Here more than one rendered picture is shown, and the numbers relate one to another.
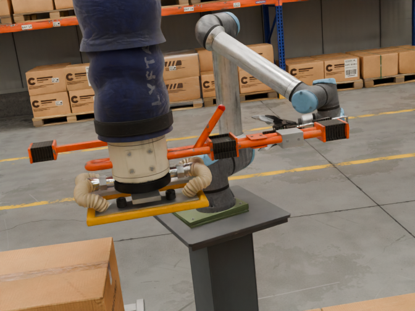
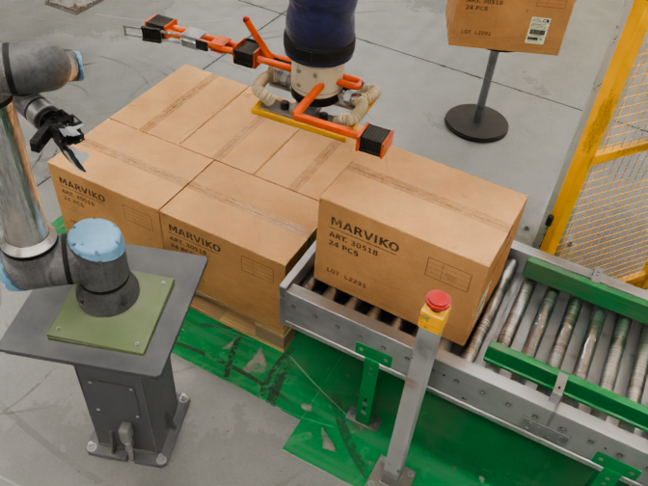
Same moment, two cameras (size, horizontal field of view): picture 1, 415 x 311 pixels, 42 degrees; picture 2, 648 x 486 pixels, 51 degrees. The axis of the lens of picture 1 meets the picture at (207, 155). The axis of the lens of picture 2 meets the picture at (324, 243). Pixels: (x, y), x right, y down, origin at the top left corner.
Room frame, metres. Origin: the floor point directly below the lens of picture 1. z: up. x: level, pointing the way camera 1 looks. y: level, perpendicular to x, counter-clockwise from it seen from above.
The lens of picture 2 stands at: (3.22, 1.26, 2.43)
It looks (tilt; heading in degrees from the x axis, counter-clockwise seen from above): 44 degrees down; 210
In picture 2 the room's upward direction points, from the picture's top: 5 degrees clockwise
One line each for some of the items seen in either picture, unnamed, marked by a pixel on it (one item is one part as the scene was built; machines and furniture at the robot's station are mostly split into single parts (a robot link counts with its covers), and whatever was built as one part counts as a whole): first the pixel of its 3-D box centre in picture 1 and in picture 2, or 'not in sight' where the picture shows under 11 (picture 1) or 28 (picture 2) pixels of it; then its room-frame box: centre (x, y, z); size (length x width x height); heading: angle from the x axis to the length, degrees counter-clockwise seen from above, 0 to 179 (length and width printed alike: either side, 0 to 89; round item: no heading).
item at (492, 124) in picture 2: not in sight; (487, 81); (-0.41, 0.17, 0.31); 0.40 x 0.40 x 0.62
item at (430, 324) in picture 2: not in sight; (410, 406); (1.97, 0.91, 0.50); 0.07 x 0.07 x 1.00; 6
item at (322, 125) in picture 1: (331, 130); (161, 26); (1.63, -0.39, 1.27); 0.08 x 0.07 x 0.05; 99
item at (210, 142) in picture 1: (222, 145); (249, 52); (1.58, -0.05, 1.27); 0.10 x 0.08 x 0.06; 9
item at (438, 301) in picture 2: not in sight; (437, 302); (1.97, 0.91, 1.02); 0.07 x 0.07 x 0.04
